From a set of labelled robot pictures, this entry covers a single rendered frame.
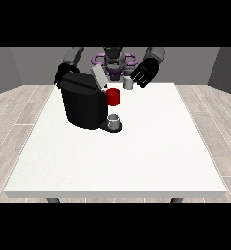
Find grey robot trunk purple rings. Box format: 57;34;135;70
91;47;139;82

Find small grey cup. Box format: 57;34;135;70
107;113;121;130

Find black coffee machine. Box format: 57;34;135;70
59;72;123;134

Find pale grey machine lid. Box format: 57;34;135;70
90;63;109;90

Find red pod holder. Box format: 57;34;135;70
106;87;121;107

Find small grey coffee pod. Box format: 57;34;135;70
123;75;135;91

